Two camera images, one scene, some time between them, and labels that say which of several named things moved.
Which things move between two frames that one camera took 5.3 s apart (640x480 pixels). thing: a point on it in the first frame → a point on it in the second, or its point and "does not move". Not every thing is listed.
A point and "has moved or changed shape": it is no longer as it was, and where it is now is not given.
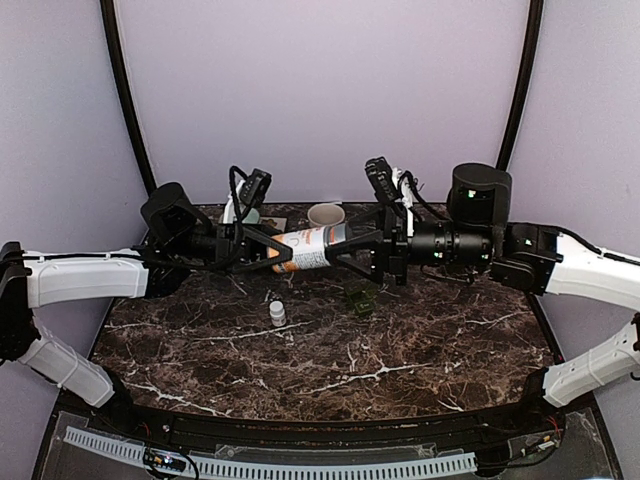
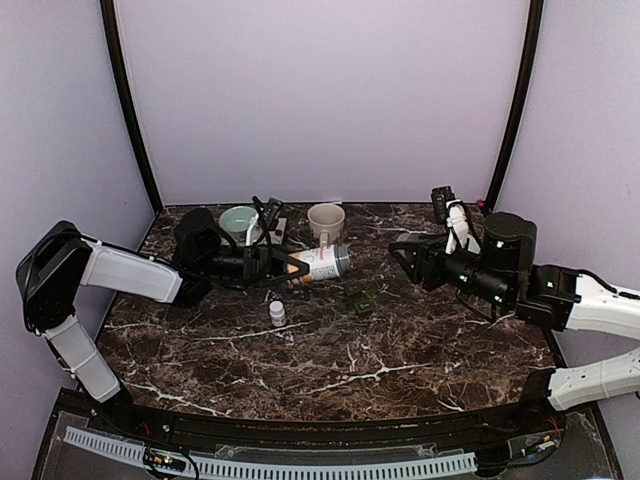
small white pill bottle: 277,313 does not move
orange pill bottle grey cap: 308,248 has moved or changed shape
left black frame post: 109,12 does not move
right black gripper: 390,248 → 430,255
